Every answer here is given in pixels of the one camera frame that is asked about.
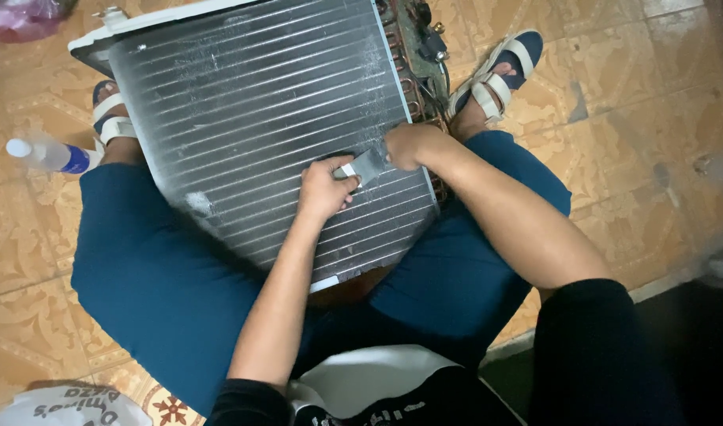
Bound person's right hand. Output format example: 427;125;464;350
383;122;451;173

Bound person's left hand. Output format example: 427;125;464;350
296;155;363;223

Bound grey metal fin comb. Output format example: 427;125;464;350
333;148;390;189

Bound air conditioner condenser unit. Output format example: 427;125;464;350
68;0;452;294

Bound person's right blue white sandal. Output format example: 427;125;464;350
447;30;545;123

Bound person's blue white sandal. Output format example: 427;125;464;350
92;80;139;147
447;30;545;123

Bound person's blue trousers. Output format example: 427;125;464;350
70;130;573;417

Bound person's left blue white sandal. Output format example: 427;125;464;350
92;80;139;147

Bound person's black shirt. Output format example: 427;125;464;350
204;278;688;426

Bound clear spray bottle blue label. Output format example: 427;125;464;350
5;133;105;176

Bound white printed plastic bag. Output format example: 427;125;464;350
0;385;155;426

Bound pink plastic bag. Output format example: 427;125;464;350
0;0;79;44

